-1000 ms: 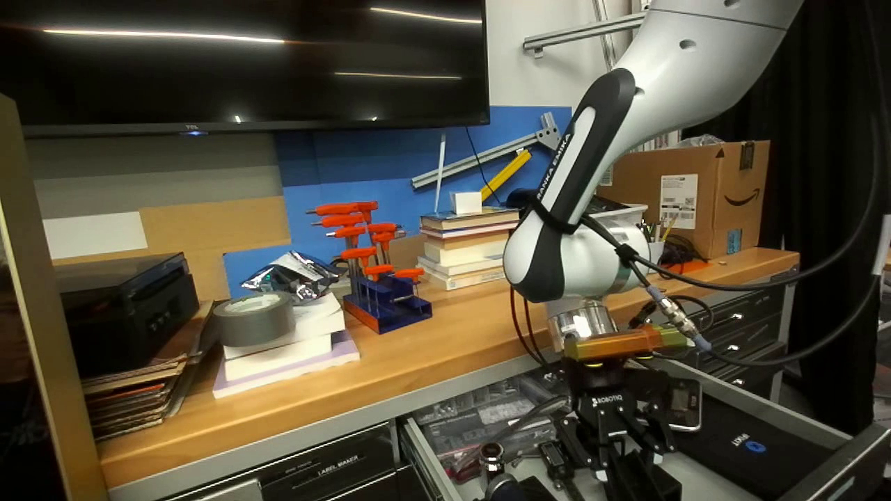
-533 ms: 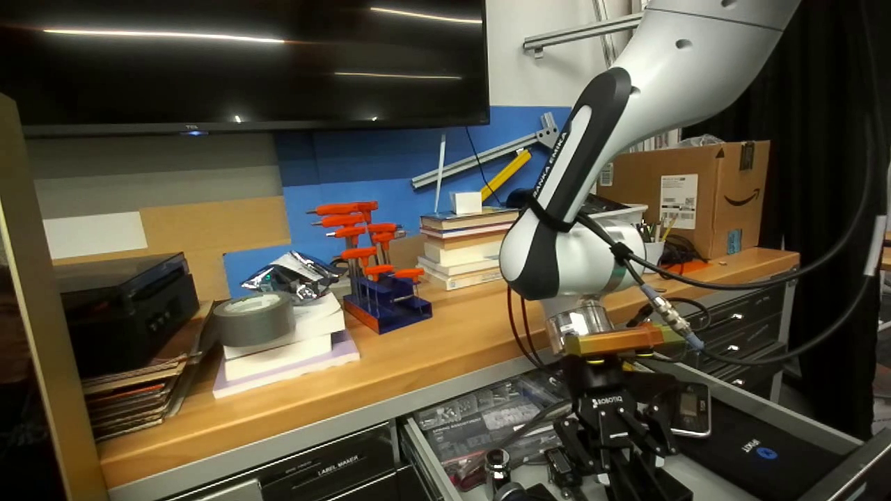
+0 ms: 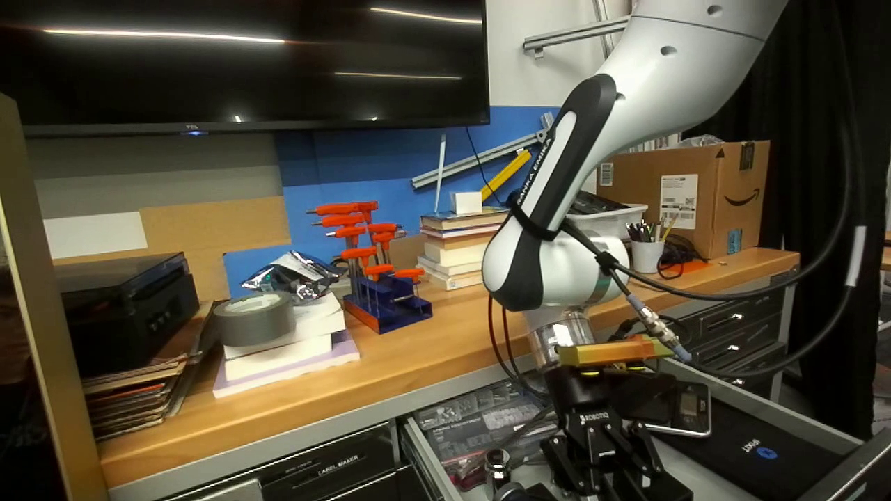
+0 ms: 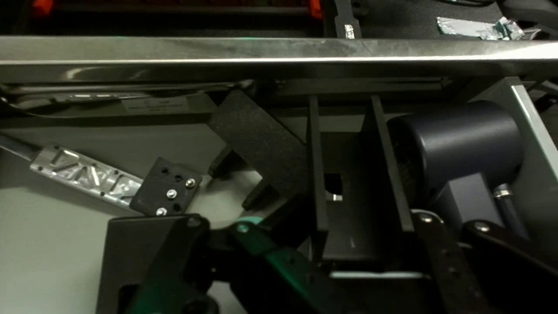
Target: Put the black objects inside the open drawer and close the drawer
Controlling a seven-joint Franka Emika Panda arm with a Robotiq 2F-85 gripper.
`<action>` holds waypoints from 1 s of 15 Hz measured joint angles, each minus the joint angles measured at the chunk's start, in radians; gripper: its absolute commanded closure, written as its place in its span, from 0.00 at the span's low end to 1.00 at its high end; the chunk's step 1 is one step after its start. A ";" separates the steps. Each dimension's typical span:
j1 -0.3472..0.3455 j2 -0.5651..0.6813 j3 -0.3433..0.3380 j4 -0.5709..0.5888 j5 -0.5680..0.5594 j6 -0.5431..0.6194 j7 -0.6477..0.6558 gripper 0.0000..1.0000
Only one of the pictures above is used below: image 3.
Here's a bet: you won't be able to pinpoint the stack of dark boards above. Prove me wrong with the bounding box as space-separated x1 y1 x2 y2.
79 315 219 442

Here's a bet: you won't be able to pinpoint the black printer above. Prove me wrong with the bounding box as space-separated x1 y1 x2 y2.
54 251 202 379

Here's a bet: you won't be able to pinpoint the gold wrist camera bar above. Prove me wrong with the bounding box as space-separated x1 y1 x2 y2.
553 335 674 369

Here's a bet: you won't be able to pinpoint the thin dark book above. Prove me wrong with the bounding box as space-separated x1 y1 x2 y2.
418 209 512 236

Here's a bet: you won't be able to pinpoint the black curtain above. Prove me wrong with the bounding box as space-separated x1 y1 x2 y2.
684 0 891 440

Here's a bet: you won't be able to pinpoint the white paper label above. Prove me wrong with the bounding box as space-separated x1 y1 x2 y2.
38 209 150 262

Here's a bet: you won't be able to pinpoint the wooden post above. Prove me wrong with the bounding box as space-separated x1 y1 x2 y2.
0 93 109 501

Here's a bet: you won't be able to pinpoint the large cardboard shipping box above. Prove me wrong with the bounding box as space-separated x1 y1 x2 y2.
596 136 774 262

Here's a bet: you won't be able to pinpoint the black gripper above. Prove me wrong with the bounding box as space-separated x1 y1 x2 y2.
539 365 674 501

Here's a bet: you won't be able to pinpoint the black metal drawer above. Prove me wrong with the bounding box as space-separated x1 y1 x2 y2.
398 357 891 501

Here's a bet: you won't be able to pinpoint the crumpled foil bag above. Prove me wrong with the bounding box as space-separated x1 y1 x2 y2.
242 248 343 307

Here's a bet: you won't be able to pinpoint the thick cream book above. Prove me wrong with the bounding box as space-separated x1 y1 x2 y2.
421 232 504 271

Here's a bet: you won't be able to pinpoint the brown hardboard panel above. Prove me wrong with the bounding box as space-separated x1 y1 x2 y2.
38 193 291 310

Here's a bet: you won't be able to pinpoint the blue back panel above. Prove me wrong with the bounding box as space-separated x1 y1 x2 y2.
219 104 578 300

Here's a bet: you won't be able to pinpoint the white foam block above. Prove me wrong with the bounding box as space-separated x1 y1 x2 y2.
219 292 351 385

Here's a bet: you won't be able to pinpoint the thin white rod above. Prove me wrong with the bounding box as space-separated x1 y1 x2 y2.
430 134 450 215

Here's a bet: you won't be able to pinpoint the black drawer cabinet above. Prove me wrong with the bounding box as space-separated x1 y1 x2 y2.
636 280 799 399
109 420 433 501

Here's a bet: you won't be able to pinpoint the grey duct tape roll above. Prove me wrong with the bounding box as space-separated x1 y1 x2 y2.
209 290 297 351

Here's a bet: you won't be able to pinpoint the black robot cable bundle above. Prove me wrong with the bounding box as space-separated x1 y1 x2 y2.
482 54 873 400

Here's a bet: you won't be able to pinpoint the silver framing square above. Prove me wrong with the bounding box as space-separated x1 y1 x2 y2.
409 127 551 193

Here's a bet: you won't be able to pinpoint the large black TV screen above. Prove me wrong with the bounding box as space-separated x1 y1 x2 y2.
0 0 492 138

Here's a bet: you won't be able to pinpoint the orange flat sheet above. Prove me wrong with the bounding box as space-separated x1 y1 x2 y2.
660 260 712 280

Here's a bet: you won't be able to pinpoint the dark blue flashlight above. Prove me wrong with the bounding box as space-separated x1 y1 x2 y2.
476 442 560 501

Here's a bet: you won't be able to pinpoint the white plastic tray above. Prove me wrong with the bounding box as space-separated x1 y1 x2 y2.
564 190 650 240

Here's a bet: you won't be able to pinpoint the small cardboard box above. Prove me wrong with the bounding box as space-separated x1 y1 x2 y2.
387 232 428 272

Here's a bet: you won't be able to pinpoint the black box with blue logo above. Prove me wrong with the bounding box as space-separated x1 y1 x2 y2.
706 400 859 501

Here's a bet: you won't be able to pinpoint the yellow spirit level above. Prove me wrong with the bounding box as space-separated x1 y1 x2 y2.
476 148 532 207

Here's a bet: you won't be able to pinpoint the purple board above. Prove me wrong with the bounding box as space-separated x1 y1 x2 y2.
209 330 361 403

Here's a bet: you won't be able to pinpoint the stack of books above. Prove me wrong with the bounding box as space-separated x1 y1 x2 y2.
415 248 499 292

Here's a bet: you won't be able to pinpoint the small white box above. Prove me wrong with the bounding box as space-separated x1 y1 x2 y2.
450 190 485 218

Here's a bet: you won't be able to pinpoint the clear plastic bag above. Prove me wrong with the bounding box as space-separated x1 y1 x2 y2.
415 376 553 463

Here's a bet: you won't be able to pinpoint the white pen cup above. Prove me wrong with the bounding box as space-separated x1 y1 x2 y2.
627 236 667 276

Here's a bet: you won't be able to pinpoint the black tablet with silver rim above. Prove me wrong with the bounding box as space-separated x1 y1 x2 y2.
608 369 716 440

